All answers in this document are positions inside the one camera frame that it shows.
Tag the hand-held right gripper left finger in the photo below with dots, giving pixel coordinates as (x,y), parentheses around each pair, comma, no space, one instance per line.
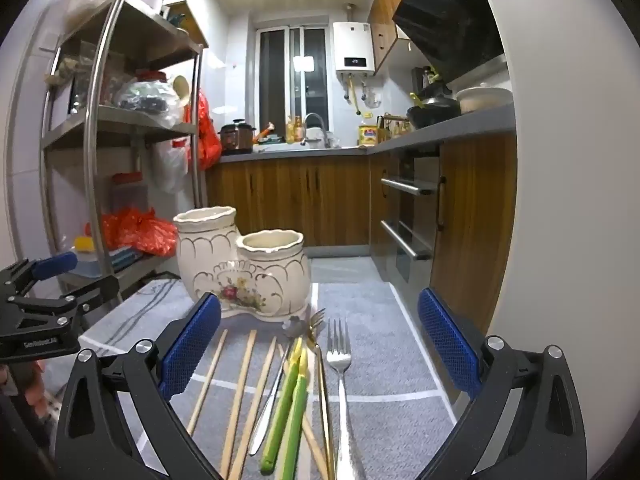
(192,345)

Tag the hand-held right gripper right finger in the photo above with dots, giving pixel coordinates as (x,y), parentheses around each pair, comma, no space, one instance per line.
(447,345)

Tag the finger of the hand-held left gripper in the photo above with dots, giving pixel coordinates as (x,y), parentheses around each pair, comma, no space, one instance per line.
(50,265)
(95,291)

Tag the wooden chopstick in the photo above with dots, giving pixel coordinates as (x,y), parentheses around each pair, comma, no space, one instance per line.
(207,382)
(260,390)
(240,405)
(312,447)

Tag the cream floral ceramic utensil holder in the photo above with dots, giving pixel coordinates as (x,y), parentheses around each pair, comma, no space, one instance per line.
(240,275)

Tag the green yellow tulip spoon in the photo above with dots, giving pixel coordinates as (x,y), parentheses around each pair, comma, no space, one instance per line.
(297,420)
(280,410)

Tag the silver fork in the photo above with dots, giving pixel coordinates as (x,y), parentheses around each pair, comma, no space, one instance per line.
(339,360)

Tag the gold fork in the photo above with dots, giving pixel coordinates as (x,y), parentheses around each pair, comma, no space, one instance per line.
(324,400)

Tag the person's left hand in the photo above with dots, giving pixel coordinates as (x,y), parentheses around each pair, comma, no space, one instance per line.
(30,385)

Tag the flat blue box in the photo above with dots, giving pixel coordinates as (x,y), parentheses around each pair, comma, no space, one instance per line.
(100,262)

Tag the small yellow item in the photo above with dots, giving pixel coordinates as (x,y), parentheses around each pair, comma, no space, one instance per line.
(84,244)

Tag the grey striped table cloth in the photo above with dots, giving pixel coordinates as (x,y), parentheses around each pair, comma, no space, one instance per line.
(380,320)

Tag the crumpled red plastic bag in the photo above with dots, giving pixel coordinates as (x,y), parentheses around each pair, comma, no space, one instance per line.
(140,230)

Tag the red-lid plastic container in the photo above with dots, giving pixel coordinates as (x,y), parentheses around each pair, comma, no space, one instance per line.
(127,192)

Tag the built-in steel oven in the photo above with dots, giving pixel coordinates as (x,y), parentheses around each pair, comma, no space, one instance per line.
(407,210)

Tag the white plastic bag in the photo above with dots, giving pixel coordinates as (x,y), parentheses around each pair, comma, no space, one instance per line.
(167,165)

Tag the metal shelf rack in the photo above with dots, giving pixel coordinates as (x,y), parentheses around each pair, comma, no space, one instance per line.
(92,125)

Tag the wooden base cabinets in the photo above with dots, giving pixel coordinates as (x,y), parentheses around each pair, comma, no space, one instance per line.
(330,195)

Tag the hanging red plastic bag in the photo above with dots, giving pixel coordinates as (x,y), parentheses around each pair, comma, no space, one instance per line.
(207,135)

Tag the clear plastic bag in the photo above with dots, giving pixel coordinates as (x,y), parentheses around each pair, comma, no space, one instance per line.
(145,97)

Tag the dark rice cooker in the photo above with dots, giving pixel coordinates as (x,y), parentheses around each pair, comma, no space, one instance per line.
(236,137)

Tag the red-lid jar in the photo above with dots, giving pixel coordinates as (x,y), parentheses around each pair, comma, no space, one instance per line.
(150,75)

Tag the wooden ladle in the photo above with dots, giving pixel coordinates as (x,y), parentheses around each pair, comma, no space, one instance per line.
(181,87)

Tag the wooden condiment rack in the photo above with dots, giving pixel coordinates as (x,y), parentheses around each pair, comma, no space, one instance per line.
(392,129)

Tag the yellow plastic container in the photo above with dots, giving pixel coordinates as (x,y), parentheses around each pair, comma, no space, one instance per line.
(367,136)

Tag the black wok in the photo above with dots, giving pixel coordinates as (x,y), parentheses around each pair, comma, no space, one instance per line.
(432,112)

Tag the yellow oil bottle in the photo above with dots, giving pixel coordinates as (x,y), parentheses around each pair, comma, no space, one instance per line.
(295,131)

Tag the chrome faucet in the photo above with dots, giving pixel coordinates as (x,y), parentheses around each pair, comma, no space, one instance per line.
(325,132)

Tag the white pot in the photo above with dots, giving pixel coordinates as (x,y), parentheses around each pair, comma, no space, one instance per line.
(482,100)

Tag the kitchen window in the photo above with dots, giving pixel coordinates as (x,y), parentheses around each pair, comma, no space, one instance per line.
(272,75)

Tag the white mug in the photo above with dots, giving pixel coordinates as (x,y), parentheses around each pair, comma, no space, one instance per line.
(150,1)

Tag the white water heater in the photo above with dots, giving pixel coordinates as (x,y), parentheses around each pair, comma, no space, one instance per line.
(354,42)

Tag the black range hood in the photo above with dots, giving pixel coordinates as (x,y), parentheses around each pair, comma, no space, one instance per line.
(450,20)

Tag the wooden wall cabinets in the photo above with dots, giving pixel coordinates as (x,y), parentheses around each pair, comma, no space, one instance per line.
(385,10)

